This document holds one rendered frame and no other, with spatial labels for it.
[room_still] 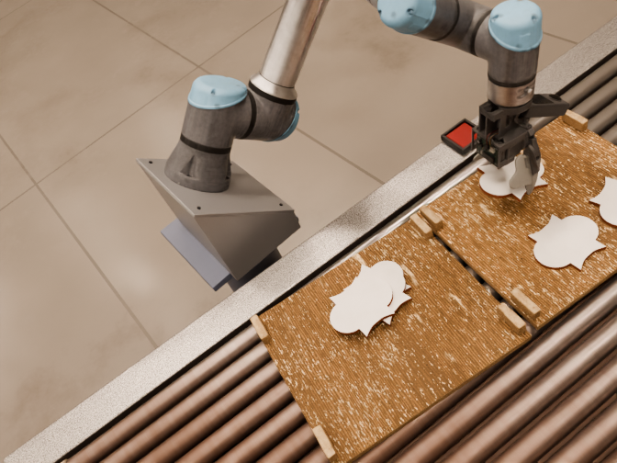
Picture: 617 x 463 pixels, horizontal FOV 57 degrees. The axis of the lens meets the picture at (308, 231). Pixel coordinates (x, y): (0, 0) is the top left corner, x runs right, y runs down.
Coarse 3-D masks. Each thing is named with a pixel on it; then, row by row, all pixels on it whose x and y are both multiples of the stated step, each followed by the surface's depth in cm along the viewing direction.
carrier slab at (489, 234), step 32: (544, 128) 126; (544, 160) 121; (576, 160) 119; (608, 160) 117; (448, 192) 123; (480, 192) 120; (544, 192) 116; (576, 192) 114; (448, 224) 118; (480, 224) 116; (512, 224) 114; (544, 224) 112; (480, 256) 111; (512, 256) 109; (608, 256) 104; (512, 288) 105; (544, 288) 103; (576, 288) 102; (544, 320) 100
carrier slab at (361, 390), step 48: (384, 240) 120; (432, 240) 116; (336, 288) 116; (432, 288) 110; (480, 288) 107; (288, 336) 112; (336, 336) 109; (384, 336) 106; (432, 336) 104; (480, 336) 101; (528, 336) 99; (288, 384) 106; (336, 384) 103; (384, 384) 101; (432, 384) 98; (336, 432) 98; (384, 432) 96
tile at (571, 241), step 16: (560, 224) 109; (576, 224) 109; (592, 224) 108; (544, 240) 108; (560, 240) 107; (576, 240) 107; (592, 240) 106; (544, 256) 106; (560, 256) 105; (576, 256) 105
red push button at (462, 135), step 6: (462, 126) 134; (468, 126) 134; (456, 132) 134; (462, 132) 133; (468, 132) 133; (450, 138) 133; (456, 138) 133; (462, 138) 132; (468, 138) 132; (474, 138) 131; (462, 144) 131
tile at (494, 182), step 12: (516, 156) 114; (480, 168) 113; (492, 168) 112; (504, 168) 112; (540, 168) 110; (480, 180) 110; (492, 180) 110; (504, 180) 110; (540, 180) 108; (492, 192) 108; (504, 192) 108; (516, 192) 107
